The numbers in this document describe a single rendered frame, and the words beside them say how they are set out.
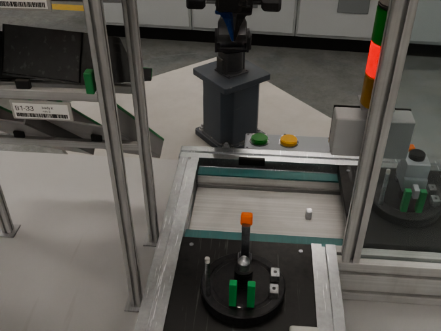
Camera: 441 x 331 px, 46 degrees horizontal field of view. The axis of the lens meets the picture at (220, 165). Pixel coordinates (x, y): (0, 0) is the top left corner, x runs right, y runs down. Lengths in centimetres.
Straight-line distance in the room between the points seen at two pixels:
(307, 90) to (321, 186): 240
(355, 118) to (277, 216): 36
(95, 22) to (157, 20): 354
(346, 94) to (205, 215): 255
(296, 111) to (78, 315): 89
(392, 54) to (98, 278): 69
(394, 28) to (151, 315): 57
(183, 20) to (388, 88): 346
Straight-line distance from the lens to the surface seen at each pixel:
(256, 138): 124
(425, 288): 105
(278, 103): 162
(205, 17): 413
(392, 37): 74
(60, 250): 116
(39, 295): 109
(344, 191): 111
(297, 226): 109
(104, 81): 72
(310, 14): 404
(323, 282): 94
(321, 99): 346
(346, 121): 82
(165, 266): 95
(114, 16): 433
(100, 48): 70
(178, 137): 145
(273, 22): 407
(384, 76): 76
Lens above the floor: 165
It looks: 36 degrees down
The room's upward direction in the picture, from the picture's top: straight up
